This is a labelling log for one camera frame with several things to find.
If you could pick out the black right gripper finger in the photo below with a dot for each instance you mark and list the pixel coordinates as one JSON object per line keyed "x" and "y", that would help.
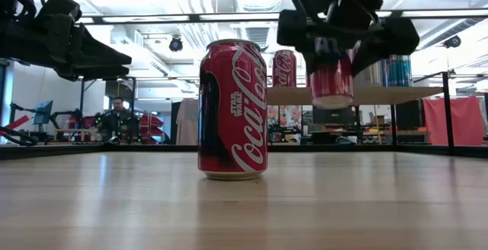
{"x": 396, "y": 38}
{"x": 291, "y": 29}

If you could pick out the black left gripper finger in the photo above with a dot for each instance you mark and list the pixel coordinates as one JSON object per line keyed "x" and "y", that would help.
{"x": 103, "y": 55}
{"x": 99, "y": 71}

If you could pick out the teal Red Bull can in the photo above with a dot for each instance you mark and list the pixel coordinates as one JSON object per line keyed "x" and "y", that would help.
{"x": 399, "y": 72}

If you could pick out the red Fanta strawberry soda can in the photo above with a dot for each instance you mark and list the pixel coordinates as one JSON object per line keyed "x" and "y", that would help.
{"x": 331, "y": 84}

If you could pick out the blue-lit monitor on arm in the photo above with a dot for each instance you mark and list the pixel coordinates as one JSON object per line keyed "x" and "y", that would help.
{"x": 42, "y": 113}

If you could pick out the person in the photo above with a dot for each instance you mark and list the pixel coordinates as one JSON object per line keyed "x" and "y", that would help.
{"x": 118, "y": 122}

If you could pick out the black computer monitor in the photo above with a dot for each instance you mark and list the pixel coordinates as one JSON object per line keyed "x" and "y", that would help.
{"x": 408, "y": 114}
{"x": 333, "y": 116}

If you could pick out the floral art poster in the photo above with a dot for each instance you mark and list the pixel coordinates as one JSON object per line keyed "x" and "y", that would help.
{"x": 291, "y": 116}

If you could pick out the orange-red hanging cloth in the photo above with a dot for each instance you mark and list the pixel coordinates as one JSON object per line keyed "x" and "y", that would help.
{"x": 453, "y": 122}

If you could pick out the white draped cloth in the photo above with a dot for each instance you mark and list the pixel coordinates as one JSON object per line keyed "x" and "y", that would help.
{"x": 187, "y": 122}

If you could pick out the black background rack frame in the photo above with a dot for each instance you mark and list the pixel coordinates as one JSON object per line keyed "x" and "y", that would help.
{"x": 82, "y": 97}

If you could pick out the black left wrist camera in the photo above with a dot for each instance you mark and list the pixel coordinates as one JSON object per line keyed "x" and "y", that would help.
{"x": 61, "y": 8}

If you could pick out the black dome ceiling camera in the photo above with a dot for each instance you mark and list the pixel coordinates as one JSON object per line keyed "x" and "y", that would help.
{"x": 452, "y": 42}
{"x": 175, "y": 44}

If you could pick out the wooden shelf black metal frame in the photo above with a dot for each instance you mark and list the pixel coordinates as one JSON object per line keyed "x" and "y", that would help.
{"x": 400, "y": 96}

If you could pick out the black aluminium rig frame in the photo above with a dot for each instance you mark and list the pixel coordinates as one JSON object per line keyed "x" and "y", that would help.
{"x": 114, "y": 149}

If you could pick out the black overhead frame bar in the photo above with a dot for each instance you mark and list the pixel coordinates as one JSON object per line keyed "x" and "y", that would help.
{"x": 195, "y": 17}

